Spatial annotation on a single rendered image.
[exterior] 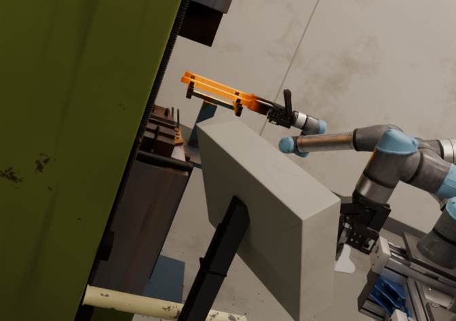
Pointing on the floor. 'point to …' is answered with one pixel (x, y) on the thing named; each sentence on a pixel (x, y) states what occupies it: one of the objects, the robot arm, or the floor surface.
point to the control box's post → (219, 260)
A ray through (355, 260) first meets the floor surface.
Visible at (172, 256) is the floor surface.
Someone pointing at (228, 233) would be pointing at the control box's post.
